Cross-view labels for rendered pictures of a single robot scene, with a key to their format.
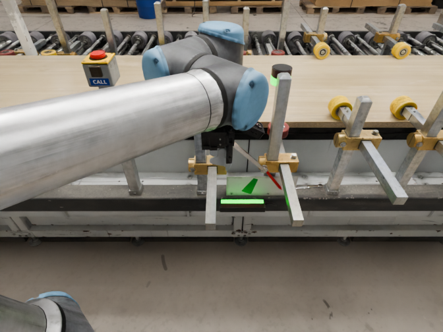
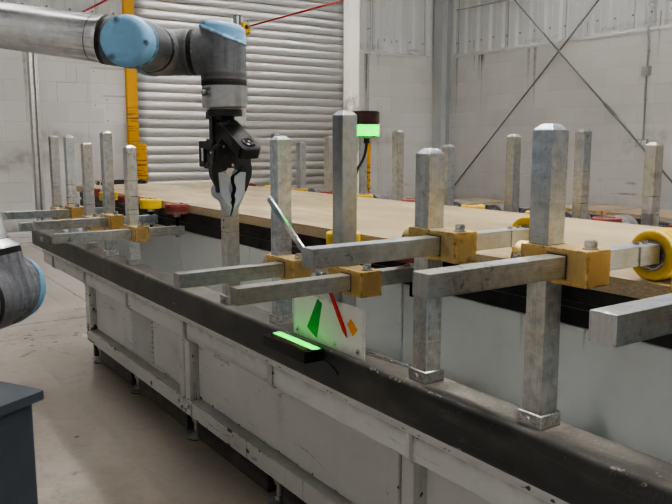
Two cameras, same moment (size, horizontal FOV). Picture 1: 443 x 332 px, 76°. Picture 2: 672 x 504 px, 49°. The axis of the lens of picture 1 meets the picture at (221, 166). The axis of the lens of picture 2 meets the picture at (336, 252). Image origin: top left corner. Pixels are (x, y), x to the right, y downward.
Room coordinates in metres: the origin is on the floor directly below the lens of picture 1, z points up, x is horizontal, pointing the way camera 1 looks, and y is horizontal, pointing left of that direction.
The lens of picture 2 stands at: (-0.07, -1.37, 1.11)
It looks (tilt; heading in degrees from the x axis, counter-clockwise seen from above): 8 degrees down; 56
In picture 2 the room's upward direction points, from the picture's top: straight up
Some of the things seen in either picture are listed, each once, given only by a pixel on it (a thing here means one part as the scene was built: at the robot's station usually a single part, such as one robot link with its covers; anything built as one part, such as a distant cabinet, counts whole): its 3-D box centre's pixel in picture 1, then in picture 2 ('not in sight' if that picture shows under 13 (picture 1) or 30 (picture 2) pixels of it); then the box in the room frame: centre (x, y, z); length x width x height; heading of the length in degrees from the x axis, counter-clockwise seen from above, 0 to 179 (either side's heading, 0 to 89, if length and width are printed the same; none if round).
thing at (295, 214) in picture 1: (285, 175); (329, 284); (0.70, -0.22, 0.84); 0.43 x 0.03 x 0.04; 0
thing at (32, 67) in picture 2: not in sight; (44, 124); (0.80, 2.38, 1.20); 0.15 x 0.12 x 1.00; 90
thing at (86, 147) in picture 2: not in sight; (89, 203); (0.76, 1.57, 0.88); 0.03 x 0.03 x 0.48; 0
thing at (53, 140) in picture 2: not in sight; (56, 189); (0.76, 2.07, 0.91); 0.03 x 0.03 x 0.48; 0
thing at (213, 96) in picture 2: not in sight; (223, 98); (0.59, 0.00, 1.20); 0.10 x 0.09 x 0.05; 1
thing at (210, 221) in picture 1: (212, 175); (269, 271); (0.71, 0.03, 0.83); 0.43 x 0.03 x 0.04; 0
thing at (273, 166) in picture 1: (277, 162); (352, 278); (0.77, -0.20, 0.85); 0.13 x 0.06 x 0.05; 90
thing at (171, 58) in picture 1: (182, 70); (166, 52); (0.50, 0.07, 1.29); 0.12 x 0.12 x 0.09; 46
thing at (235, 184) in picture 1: (261, 186); (326, 322); (0.74, -0.15, 0.75); 0.26 x 0.01 x 0.10; 90
